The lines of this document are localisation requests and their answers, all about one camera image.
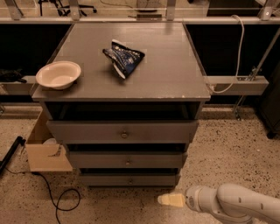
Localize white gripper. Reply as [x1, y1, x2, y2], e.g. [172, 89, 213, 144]
[157, 185, 218, 214]

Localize grey bottom drawer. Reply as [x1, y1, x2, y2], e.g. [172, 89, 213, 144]
[80, 174, 180, 186]

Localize grey drawer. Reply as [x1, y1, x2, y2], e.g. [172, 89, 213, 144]
[46, 121, 198, 144]
[68, 151, 187, 168]
[80, 174, 180, 186]

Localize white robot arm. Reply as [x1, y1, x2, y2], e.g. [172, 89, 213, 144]
[157, 184, 280, 224]

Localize grey wooden drawer cabinet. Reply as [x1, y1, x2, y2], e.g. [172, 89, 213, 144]
[33, 23, 210, 177]

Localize grey middle drawer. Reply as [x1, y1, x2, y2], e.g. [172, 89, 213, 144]
[68, 151, 187, 168]

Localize grey top drawer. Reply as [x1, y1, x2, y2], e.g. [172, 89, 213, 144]
[46, 121, 198, 144]

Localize black cart on right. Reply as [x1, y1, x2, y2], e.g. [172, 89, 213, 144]
[259, 62, 280, 139]

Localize cardboard box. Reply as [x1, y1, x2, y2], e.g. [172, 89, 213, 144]
[25, 112, 73, 172]

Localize blue crumpled chip bag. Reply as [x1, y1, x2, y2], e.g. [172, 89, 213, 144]
[102, 39, 145, 80]

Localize black pole on floor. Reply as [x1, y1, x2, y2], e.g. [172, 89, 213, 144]
[0, 136, 25, 175]

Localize white bowl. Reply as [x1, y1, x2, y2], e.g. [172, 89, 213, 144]
[35, 61, 81, 90]

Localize black office chair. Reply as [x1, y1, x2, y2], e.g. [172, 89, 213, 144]
[36, 0, 97, 17]

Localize white hanging cable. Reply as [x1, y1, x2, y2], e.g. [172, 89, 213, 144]
[208, 14, 246, 95]

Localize black object on rail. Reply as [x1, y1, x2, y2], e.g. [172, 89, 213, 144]
[0, 69, 27, 83]

